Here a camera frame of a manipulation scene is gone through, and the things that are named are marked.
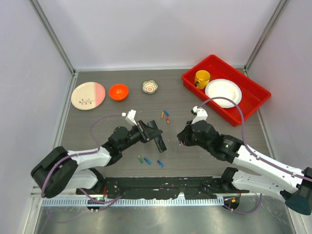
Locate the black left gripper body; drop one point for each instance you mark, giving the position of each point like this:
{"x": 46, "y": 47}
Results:
{"x": 144, "y": 135}

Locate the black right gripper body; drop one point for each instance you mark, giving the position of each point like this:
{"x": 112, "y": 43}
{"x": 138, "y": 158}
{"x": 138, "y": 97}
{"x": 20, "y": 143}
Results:
{"x": 188, "y": 140}

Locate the black remote control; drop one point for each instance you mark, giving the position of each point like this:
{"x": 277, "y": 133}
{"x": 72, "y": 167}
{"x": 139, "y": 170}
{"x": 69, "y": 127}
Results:
{"x": 160, "y": 144}

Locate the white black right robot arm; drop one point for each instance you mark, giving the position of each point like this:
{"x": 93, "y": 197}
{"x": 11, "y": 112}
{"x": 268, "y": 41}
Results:
{"x": 291, "y": 185}

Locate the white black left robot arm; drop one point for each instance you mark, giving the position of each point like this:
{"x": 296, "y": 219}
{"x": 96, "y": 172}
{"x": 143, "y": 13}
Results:
{"x": 64, "y": 170}

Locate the blue battery near green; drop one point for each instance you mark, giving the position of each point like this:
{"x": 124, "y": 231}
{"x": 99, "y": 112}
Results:
{"x": 147, "y": 161}

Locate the blue battery lower right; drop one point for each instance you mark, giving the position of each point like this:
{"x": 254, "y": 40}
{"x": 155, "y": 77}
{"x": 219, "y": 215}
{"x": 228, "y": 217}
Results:
{"x": 160, "y": 163}

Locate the small patterned ceramic bowl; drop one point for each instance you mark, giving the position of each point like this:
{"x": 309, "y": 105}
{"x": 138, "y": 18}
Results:
{"x": 149, "y": 86}

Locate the orange plastic bowl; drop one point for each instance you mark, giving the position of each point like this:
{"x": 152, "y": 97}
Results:
{"x": 119, "y": 92}

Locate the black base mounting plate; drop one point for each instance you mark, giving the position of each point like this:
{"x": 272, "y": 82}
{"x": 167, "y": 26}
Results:
{"x": 164, "y": 188}

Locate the white paper plate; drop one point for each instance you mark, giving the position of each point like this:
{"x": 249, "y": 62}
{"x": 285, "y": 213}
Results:
{"x": 224, "y": 88}

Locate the yellow mug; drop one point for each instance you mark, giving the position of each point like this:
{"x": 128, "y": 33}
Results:
{"x": 202, "y": 78}

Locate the pink cream floral plate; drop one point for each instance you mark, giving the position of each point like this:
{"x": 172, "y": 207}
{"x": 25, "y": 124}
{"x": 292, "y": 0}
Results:
{"x": 88, "y": 96}

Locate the red plastic bin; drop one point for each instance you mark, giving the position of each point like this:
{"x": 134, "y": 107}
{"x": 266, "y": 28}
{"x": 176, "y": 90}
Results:
{"x": 253, "y": 95}

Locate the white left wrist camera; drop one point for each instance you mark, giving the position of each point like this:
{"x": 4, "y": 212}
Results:
{"x": 130, "y": 117}

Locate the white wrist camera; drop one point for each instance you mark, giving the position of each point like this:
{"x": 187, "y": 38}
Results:
{"x": 199, "y": 113}
{"x": 130, "y": 117}

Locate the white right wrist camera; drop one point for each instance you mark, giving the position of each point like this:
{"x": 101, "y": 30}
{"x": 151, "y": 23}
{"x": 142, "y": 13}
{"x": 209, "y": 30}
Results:
{"x": 199, "y": 113}

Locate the white slotted cable duct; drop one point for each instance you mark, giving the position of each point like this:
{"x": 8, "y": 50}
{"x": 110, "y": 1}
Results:
{"x": 85, "y": 202}

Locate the aluminium front frame rail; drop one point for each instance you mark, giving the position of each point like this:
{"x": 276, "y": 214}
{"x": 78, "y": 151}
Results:
{"x": 254, "y": 183}

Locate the aluminium right frame post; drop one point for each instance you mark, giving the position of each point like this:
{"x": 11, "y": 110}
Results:
{"x": 281, "y": 6}

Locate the aluminium frame post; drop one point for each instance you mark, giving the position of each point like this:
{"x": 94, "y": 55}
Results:
{"x": 51, "y": 33}
{"x": 281, "y": 6}

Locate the aluminium left frame post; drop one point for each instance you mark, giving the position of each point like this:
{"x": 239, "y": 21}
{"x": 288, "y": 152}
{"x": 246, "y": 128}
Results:
{"x": 51, "y": 33}

